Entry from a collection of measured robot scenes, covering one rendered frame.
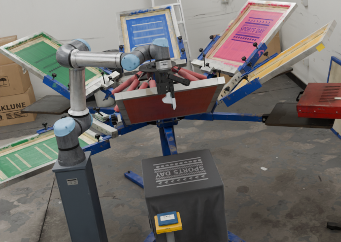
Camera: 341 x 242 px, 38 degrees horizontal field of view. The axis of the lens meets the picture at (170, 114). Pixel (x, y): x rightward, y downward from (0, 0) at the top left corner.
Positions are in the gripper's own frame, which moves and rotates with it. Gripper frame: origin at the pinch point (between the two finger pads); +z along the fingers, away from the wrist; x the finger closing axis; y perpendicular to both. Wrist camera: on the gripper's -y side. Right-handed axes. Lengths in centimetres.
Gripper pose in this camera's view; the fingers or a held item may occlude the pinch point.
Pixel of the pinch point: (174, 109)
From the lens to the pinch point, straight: 244.7
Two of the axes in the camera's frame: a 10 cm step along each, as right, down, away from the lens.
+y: -9.9, 1.5, -0.5
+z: 1.5, 9.9, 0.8
